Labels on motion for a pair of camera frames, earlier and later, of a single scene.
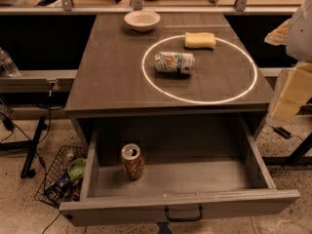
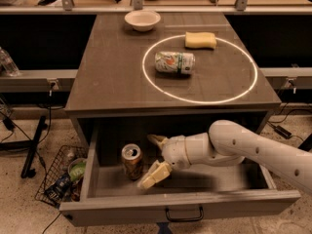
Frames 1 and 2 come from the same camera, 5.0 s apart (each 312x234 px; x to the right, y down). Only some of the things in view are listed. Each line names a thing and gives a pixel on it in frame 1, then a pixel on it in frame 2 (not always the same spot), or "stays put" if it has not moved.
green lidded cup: x=77 y=169 stays put
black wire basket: x=58 y=169 stays put
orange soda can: x=132 y=156 stays put
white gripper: x=300 y=33 to x=174 y=151
